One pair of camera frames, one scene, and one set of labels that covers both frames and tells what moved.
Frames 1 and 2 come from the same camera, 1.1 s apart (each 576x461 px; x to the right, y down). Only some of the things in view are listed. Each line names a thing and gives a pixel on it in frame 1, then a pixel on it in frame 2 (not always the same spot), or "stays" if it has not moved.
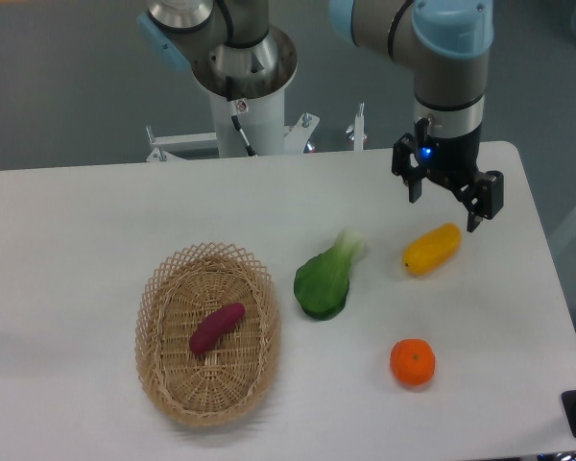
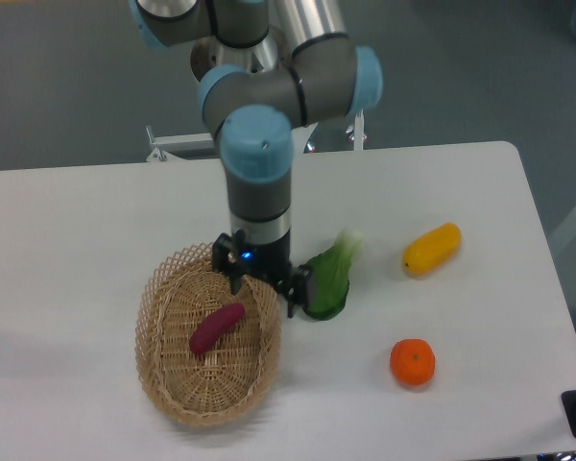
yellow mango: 432,249 stays
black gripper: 455,161 -> 269,259
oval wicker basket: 230,377 stays
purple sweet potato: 215,327 stays
